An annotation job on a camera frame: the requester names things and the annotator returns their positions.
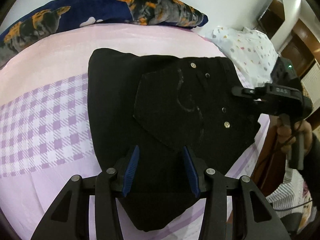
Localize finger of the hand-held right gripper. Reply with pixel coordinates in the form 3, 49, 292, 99
231, 86, 267, 99

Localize brown wooden wardrobe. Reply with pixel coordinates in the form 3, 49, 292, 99
281, 20, 320, 78

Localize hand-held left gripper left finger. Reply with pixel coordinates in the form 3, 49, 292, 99
30, 145, 140, 240

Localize pink purple checkered bed sheet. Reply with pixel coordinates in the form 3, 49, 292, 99
0, 22, 272, 240

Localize thin black cable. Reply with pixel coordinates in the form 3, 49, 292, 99
251, 121, 302, 178

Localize white dotted pillow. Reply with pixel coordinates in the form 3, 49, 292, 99
205, 26, 279, 89

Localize white ribbed panel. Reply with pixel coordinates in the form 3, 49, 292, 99
301, 62, 320, 100

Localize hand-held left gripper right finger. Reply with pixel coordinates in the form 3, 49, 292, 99
182, 146, 292, 240

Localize person's right hand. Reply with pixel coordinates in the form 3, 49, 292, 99
276, 119, 313, 154

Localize black pants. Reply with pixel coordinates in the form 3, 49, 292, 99
87, 48, 262, 232

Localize striped purple cloth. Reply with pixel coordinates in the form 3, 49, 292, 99
266, 167, 315, 230

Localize navy blanket with orange print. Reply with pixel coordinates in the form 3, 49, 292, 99
0, 0, 209, 67

